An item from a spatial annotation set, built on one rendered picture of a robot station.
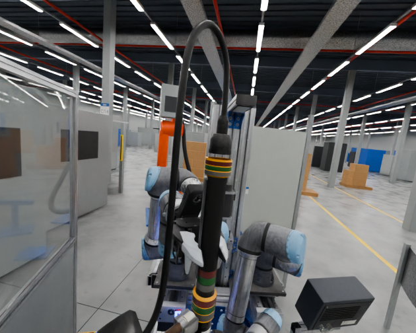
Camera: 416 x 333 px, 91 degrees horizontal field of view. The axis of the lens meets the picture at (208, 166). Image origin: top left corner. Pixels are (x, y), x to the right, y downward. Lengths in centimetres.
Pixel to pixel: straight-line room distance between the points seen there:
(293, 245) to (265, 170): 165
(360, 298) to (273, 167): 158
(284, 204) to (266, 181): 39
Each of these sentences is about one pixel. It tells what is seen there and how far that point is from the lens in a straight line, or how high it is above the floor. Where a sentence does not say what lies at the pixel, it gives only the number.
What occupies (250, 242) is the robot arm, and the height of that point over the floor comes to 144.
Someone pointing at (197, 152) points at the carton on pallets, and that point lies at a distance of 840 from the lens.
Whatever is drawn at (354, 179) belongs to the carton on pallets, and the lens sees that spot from 1288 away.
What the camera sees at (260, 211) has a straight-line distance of 253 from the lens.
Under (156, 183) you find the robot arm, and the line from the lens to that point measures 94.
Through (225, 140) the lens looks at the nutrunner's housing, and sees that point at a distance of 31.
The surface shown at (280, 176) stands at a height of 146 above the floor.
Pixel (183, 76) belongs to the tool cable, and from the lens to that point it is 27.
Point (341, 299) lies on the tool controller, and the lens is 114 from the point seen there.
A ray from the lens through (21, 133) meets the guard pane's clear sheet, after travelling 124.
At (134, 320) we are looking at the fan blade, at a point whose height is 141.
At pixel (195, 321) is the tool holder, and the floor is 153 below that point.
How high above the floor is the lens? 183
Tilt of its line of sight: 8 degrees down
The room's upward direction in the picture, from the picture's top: 6 degrees clockwise
